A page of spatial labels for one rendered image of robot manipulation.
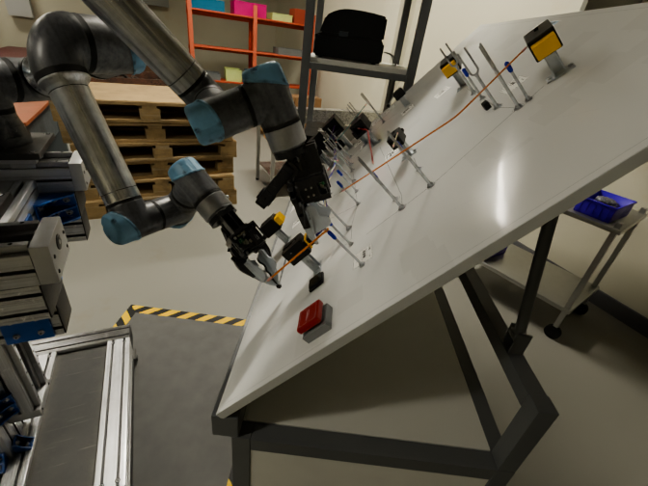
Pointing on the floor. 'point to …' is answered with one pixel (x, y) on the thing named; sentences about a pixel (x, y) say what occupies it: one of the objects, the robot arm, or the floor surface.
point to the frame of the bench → (282, 437)
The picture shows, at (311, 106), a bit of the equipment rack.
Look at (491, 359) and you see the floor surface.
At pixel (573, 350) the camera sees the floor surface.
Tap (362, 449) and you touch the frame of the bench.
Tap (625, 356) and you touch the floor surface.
